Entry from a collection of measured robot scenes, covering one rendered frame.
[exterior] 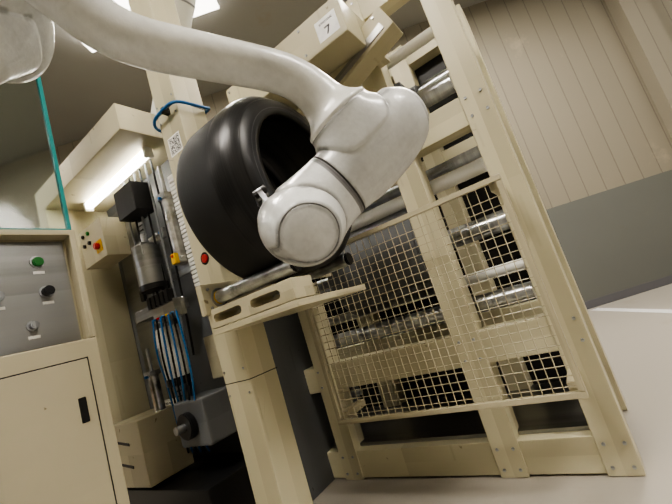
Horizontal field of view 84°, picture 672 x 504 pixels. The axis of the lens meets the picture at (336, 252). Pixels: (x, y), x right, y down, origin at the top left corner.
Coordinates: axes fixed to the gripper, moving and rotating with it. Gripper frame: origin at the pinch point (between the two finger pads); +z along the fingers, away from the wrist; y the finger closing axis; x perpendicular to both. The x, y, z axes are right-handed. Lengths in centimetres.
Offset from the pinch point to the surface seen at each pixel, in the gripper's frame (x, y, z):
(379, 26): 75, -27, 52
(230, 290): -21.0, 15.8, 32.5
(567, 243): 251, 225, 217
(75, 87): -61, -173, 371
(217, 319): -30, 21, 35
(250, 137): 9.1, -17.0, 22.8
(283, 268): -4.4, 16.2, 17.2
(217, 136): 2.2, -21.7, 23.8
